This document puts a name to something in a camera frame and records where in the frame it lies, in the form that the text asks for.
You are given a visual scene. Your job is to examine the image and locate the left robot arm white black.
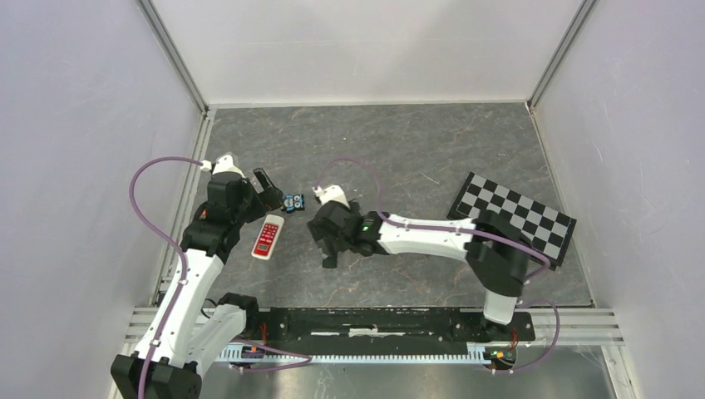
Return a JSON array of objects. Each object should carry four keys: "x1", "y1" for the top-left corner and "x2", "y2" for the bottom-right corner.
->
[{"x1": 111, "y1": 166, "x2": 283, "y2": 398}]

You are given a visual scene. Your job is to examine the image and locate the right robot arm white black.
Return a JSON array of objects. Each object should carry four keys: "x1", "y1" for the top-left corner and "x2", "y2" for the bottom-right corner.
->
[{"x1": 307, "y1": 201, "x2": 535, "y2": 339}]

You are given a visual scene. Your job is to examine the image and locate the red white remote control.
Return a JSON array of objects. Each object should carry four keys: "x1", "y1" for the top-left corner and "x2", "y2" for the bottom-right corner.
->
[{"x1": 251, "y1": 214, "x2": 285, "y2": 260}]

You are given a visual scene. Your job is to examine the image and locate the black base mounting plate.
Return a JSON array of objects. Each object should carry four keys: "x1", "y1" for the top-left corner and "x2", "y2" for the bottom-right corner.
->
[{"x1": 240, "y1": 307, "x2": 536, "y2": 355}]

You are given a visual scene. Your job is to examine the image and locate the black white checkerboard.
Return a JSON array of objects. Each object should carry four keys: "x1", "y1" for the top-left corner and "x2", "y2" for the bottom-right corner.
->
[{"x1": 447, "y1": 172, "x2": 577, "y2": 269}]

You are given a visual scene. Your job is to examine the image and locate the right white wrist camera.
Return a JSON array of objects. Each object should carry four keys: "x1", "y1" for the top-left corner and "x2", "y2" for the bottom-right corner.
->
[{"x1": 313, "y1": 185, "x2": 350, "y2": 209}]

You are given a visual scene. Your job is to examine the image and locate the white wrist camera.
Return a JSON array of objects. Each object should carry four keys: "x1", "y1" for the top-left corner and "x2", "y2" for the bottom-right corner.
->
[
  {"x1": 313, "y1": 185, "x2": 350, "y2": 209},
  {"x1": 200, "y1": 152, "x2": 244, "y2": 177}
]

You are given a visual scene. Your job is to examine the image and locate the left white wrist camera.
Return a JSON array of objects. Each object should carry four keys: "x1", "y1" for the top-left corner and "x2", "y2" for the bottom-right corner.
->
[{"x1": 200, "y1": 152, "x2": 244, "y2": 177}]

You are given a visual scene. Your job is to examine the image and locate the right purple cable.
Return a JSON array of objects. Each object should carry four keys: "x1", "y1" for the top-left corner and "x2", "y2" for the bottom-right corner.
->
[{"x1": 314, "y1": 158, "x2": 561, "y2": 376}]

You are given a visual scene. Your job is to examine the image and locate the grey slotted cable duct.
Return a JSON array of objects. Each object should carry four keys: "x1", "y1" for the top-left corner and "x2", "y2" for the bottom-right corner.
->
[{"x1": 215, "y1": 343, "x2": 491, "y2": 366}]

